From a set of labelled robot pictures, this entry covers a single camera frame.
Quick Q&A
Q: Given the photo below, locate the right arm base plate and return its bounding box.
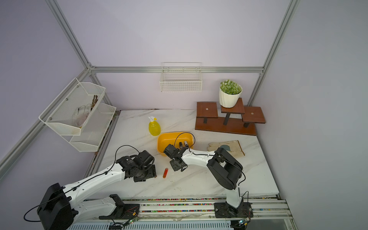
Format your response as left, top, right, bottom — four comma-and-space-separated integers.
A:
214, 201, 254, 218

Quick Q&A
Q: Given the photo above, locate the white mesh two-tier shelf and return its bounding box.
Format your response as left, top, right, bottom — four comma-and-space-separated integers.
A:
39, 78, 116, 152

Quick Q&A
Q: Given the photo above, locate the white wire wall basket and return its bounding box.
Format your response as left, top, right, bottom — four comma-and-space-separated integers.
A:
160, 62, 203, 93

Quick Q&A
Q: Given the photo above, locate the clear plastic bag in shelf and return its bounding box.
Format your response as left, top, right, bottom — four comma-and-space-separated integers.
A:
72, 104, 92, 128

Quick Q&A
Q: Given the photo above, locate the yellow spray bottle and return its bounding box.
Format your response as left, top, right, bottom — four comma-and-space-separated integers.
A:
149, 116, 161, 136

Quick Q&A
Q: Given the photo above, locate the brown wooden tiered stand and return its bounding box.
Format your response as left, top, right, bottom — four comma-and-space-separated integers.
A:
195, 98, 266, 136

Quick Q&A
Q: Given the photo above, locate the white pot green plant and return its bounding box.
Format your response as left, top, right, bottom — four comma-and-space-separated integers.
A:
219, 80, 243, 108

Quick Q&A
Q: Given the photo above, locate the yellow plastic storage box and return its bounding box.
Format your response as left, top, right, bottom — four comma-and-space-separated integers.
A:
157, 132, 194, 156

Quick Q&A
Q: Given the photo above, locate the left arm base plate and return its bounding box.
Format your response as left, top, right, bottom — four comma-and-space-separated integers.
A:
99, 204, 140, 220

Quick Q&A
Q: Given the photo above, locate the cream work glove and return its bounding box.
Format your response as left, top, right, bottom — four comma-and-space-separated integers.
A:
207, 140, 245, 159

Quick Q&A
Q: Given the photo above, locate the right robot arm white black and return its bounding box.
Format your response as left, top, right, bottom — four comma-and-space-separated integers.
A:
164, 144, 244, 208

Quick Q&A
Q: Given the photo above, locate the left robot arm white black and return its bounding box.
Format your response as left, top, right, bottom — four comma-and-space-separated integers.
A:
35, 150, 156, 230

